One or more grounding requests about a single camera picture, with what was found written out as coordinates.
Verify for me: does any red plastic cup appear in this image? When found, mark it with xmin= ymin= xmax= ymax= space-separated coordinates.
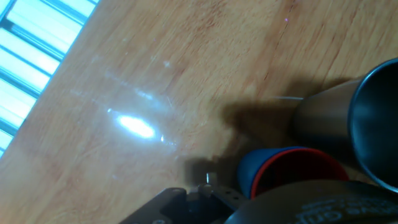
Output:
xmin=250 ymin=147 xmax=351 ymax=200

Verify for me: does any blue plastic cup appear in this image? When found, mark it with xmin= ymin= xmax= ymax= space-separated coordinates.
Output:
xmin=236 ymin=146 xmax=307 ymax=198

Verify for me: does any stainless steel cup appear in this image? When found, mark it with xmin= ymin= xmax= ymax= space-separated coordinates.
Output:
xmin=290 ymin=57 xmax=398 ymax=194

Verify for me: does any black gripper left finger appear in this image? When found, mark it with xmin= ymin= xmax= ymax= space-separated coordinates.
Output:
xmin=118 ymin=185 xmax=249 ymax=224

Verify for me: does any wooden work board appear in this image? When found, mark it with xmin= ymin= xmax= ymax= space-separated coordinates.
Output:
xmin=0 ymin=0 xmax=398 ymax=224

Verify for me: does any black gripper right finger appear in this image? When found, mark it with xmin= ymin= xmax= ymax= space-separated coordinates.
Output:
xmin=223 ymin=179 xmax=398 ymax=224

